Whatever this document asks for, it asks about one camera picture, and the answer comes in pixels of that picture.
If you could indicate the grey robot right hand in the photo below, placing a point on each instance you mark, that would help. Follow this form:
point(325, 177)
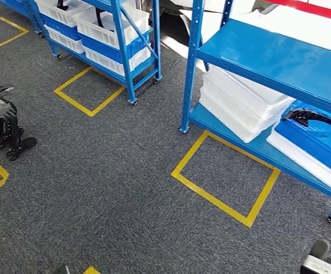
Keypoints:
point(319, 247)

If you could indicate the black plastic part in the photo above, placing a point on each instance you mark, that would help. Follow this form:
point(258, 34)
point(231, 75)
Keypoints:
point(310, 114)
point(62, 4)
point(100, 17)

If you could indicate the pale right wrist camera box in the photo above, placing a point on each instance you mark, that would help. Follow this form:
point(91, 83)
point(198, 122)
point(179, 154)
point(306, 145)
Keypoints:
point(316, 266)

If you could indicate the blue metal shelf rack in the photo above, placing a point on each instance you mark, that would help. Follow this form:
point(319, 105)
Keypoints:
point(14, 4)
point(119, 38)
point(268, 56)

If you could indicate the red barrier belt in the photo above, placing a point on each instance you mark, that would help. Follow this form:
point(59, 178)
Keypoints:
point(310, 9)

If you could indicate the black humanoid robot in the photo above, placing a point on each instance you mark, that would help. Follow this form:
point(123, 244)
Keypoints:
point(8, 128)

